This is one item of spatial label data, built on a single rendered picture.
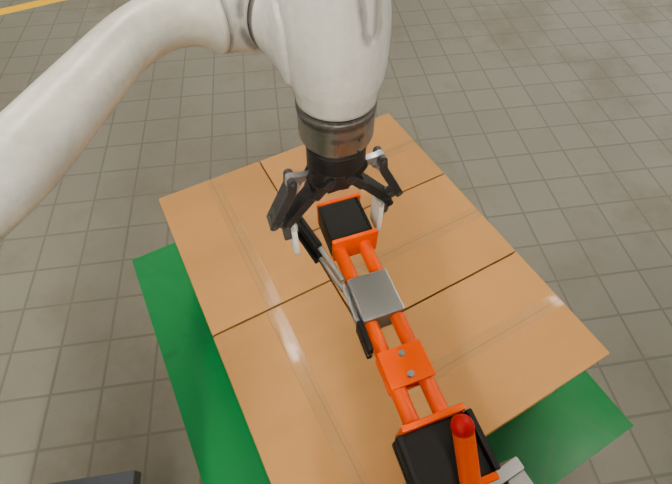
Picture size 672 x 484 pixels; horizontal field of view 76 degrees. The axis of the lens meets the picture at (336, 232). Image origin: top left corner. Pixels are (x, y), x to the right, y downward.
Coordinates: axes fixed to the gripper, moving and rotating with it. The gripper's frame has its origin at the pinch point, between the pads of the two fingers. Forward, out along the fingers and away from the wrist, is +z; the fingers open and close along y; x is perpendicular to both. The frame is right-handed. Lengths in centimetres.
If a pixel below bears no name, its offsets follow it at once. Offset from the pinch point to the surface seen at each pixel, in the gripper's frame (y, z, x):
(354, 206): 4.0, -2.0, 2.4
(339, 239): -0.4, -2.0, -2.8
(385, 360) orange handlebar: -0.9, -1.1, -21.9
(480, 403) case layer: 34, 66, -22
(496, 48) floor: 187, 121, 193
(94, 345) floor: -88, 121, 58
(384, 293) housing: 2.7, -1.2, -13.1
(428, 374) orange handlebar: 3.6, -1.1, -25.4
